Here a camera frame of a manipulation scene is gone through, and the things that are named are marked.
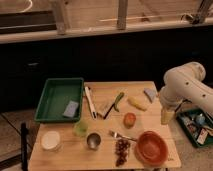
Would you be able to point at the green bin with items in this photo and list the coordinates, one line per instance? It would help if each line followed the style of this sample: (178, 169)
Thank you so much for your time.
(194, 123)

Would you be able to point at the black chair post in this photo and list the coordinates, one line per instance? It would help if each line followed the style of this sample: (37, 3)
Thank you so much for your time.
(24, 159)

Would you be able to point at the green plastic cup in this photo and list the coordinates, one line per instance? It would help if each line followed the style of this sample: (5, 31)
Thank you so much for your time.
(80, 129)

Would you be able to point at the metal fork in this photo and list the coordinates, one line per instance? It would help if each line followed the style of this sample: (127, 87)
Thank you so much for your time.
(117, 135)

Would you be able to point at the grey wedge block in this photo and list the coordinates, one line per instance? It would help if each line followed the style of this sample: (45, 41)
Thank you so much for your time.
(151, 94)

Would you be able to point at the green plastic tray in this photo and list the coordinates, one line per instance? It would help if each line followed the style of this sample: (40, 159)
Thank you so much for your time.
(55, 98)

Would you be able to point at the steel cup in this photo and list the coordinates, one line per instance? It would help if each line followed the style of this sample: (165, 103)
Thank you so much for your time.
(93, 141)

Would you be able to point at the orange plastic bowl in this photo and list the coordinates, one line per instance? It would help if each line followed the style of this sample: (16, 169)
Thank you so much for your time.
(151, 149)

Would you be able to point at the dark grape bunch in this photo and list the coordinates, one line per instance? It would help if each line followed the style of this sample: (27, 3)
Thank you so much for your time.
(122, 147)

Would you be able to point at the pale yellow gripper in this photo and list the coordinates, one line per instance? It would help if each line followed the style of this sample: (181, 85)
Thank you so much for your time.
(166, 116)

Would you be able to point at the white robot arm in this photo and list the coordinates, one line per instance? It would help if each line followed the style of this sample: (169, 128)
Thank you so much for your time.
(181, 83)

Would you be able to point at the blue sponge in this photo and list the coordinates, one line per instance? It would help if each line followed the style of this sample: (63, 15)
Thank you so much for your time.
(70, 109)

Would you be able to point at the orange apple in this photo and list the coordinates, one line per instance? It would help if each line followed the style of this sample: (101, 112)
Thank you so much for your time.
(129, 120)

